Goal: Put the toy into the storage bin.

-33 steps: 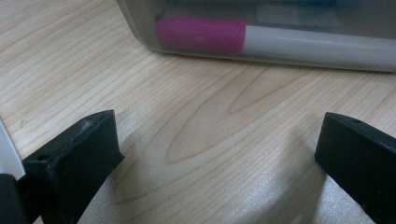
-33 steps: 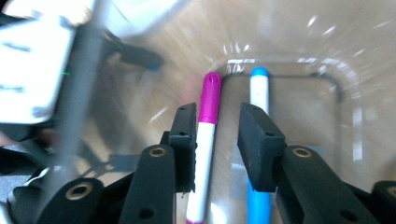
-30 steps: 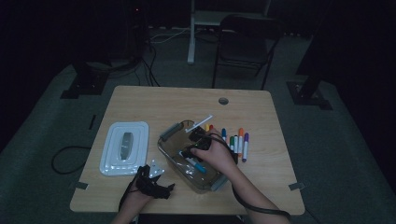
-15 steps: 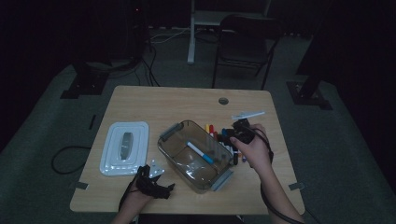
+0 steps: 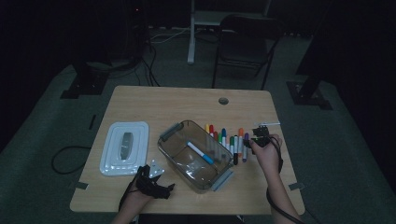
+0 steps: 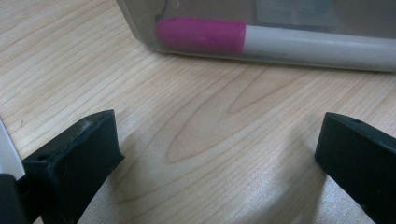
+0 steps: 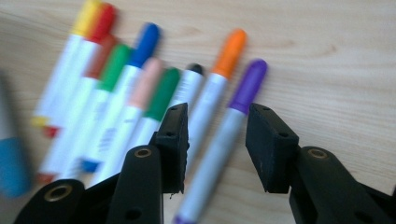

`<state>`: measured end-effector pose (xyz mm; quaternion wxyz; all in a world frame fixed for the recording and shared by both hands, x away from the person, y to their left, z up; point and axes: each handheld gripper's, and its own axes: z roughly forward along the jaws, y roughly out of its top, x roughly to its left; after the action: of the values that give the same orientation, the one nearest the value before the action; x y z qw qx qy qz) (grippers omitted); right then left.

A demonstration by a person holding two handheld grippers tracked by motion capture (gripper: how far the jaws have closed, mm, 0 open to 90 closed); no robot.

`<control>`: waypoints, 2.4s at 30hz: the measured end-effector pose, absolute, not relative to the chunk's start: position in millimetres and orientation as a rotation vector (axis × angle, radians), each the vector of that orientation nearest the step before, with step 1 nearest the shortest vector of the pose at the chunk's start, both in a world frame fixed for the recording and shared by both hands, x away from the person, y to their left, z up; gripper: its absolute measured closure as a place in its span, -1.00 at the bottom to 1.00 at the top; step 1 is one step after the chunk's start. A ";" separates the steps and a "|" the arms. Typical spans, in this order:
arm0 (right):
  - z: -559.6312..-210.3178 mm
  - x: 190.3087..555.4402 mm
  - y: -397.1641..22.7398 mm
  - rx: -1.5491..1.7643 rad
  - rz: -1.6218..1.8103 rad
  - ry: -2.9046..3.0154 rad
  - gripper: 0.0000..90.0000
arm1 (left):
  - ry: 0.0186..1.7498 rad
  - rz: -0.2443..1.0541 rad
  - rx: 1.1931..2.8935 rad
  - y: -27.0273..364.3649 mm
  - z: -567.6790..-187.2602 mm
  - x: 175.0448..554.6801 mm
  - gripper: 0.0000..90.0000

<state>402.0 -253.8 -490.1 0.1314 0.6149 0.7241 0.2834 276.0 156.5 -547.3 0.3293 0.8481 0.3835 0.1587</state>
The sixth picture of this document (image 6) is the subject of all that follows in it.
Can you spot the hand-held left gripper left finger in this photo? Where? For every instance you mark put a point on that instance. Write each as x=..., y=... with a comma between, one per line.
x=71, y=168

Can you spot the clear grey plastic storage box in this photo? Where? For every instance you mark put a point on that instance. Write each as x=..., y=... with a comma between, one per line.
x=143, y=18

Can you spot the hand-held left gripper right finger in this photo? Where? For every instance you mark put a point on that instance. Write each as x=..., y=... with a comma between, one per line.
x=361, y=161

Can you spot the magenta marker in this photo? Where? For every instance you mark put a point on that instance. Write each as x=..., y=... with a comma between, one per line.
x=202, y=35

